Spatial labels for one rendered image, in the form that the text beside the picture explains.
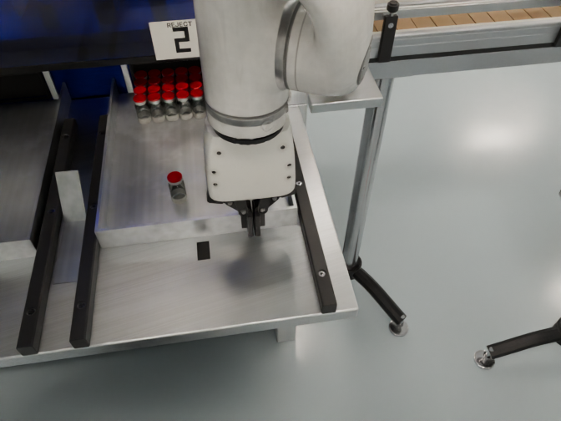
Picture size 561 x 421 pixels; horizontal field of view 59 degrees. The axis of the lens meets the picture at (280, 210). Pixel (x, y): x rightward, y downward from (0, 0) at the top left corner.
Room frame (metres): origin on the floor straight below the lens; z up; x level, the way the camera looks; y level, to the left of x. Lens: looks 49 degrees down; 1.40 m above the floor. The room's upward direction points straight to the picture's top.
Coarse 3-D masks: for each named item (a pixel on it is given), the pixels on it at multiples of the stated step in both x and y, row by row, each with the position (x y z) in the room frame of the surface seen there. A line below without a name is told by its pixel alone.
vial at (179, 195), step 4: (180, 180) 0.47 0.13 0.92; (172, 184) 0.46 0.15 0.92; (176, 184) 0.47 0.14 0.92; (180, 184) 0.47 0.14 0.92; (172, 188) 0.46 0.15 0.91; (176, 188) 0.46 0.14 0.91; (180, 188) 0.47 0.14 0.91; (184, 188) 0.47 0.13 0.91; (172, 192) 0.46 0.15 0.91; (176, 192) 0.46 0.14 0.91; (180, 192) 0.47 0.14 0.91; (184, 192) 0.47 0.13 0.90; (172, 196) 0.47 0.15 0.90; (176, 196) 0.46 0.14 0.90; (180, 196) 0.46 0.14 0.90; (184, 196) 0.47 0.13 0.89; (172, 200) 0.47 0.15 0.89; (176, 200) 0.46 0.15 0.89; (180, 200) 0.46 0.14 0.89; (184, 200) 0.47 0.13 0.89
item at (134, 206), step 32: (128, 96) 0.72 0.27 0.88; (128, 128) 0.63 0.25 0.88; (160, 128) 0.63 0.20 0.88; (192, 128) 0.63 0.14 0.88; (128, 160) 0.55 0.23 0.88; (160, 160) 0.55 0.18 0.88; (192, 160) 0.55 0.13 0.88; (128, 192) 0.49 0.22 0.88; (160, 192) 0.49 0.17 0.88; (192, 192) 0.49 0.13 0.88; (96, 224) 0.40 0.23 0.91; (128, 224) 0.43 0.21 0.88; (160, 224) 0.40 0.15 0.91; (192, 224) 0.41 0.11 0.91; (224, 224) 0.41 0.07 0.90; (288, 224) 0.43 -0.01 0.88
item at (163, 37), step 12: (156, 24) 0.66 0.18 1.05; (168, 24) 0.66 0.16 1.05; (180, 24) 0.66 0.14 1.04; (192, 24) 0.67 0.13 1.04; (156, 36) 0.66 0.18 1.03; (168, 36) 0.66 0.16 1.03; (180, 36) 0.66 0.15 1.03; (192, 36) 0.67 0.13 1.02; (156, 48) 0.66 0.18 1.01; (168, 48) 0.66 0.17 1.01; (192, 48) 0.67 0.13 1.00
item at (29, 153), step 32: (64, 96) 0.69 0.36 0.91; (0, 128) 0.63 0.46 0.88; (32, 128) 0.63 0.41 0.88; (0, 160) 0.55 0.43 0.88; (32, 160) 0.55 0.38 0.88; (0, 192) 0.49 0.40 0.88; (32, 192) 0.49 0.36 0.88; (0, 224) 0.43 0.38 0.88; (32, 224) 0.40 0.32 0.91; (0, 256) 0.37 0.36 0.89; (32, 256) 0.38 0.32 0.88
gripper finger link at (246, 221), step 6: (228, 204) 0.39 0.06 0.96; (234, 204) 0.39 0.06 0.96; (246, 204) 0.40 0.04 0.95; (240, 216) 0.40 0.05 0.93; (246, 216) 0.40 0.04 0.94; (252, 216) 0.39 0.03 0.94; (246, 222) 0.40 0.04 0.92; (252, 222) 0.39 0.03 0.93; (252, 228) 0.39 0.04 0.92; (252, 234) 0.39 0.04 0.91
